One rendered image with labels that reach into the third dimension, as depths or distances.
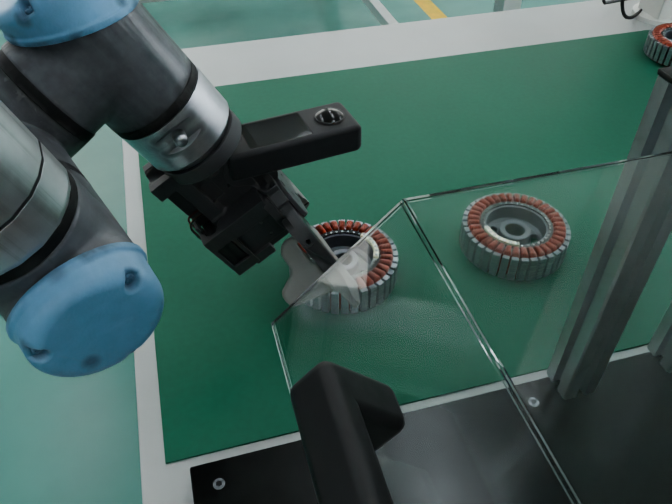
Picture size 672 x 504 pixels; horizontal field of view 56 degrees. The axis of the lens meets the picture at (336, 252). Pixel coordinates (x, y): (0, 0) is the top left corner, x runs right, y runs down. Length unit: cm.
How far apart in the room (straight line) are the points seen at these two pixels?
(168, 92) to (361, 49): 70
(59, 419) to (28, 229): 127
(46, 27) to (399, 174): 50
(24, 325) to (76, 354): 3
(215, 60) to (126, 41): 67
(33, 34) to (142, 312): 18
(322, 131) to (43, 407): 120
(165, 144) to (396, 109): 53
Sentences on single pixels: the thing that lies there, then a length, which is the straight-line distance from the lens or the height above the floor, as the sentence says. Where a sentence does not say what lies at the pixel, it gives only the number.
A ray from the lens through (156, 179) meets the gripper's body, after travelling 52.
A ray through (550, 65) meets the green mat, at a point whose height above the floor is 75.
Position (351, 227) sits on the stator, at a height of 79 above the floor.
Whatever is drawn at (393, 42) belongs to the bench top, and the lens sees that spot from 114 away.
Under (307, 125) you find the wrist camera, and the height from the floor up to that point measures 94.
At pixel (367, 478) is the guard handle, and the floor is 106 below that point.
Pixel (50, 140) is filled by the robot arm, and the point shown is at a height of 101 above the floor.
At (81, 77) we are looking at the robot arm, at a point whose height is 103.
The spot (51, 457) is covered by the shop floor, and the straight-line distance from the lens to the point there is 152.
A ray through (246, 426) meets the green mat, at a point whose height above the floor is 75.
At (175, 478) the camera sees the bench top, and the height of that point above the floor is 75.
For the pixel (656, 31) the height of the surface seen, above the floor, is 79.
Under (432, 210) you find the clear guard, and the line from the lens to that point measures 24.
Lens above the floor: 122
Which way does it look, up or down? 43 degrees down
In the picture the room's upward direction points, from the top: straight up
